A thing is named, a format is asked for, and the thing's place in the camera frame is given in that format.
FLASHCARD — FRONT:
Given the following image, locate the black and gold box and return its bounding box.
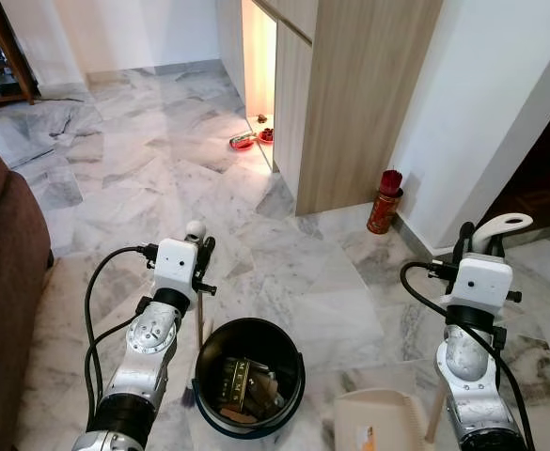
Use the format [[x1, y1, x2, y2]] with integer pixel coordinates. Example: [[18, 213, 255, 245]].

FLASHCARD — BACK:
[[220, 355, 280, 419]]

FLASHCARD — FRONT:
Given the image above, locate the beige broom with knob handle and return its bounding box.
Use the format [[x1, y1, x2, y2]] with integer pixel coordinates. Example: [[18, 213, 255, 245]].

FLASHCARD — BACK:
[[185, 220, 210, 347]]

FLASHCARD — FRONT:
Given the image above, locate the beige long-handled dustpan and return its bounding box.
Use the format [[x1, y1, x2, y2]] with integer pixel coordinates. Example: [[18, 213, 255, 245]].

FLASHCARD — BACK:
[[336, 213, 535, 451]]

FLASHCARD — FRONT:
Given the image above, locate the light wooden cabinet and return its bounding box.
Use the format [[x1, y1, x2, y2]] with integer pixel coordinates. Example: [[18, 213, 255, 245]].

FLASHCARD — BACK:
[[216, 0, 443, 217]]

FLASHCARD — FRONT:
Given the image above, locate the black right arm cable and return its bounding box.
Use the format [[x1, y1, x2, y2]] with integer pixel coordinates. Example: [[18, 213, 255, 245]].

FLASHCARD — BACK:
[[400, 256, 537, 451]]

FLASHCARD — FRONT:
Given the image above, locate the black round waste bin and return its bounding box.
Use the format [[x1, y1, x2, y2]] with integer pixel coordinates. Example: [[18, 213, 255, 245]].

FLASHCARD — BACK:
[[192, 318, 306, 439]]

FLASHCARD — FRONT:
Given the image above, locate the red cylindrical canister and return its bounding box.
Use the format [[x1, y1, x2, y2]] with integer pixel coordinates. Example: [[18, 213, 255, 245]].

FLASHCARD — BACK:
[[367, 170, 405, 235]]

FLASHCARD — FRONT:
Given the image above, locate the brown fabric sofa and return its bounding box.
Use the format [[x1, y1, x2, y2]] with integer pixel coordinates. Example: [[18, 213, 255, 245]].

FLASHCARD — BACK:
[[0, 122, 53, 451]]

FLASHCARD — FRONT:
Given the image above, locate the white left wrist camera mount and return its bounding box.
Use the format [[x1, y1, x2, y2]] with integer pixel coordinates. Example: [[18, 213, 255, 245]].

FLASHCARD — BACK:
[[152, 238, 200, 300]]

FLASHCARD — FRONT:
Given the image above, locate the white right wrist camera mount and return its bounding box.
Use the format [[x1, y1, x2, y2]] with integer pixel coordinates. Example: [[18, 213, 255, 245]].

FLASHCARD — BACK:
[[442, 254, 515, 311]]

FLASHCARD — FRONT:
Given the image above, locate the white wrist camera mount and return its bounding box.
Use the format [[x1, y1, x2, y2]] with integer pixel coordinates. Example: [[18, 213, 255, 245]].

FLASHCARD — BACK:
[[442, 254, 515, 311], [152, 238, 200, 300]]

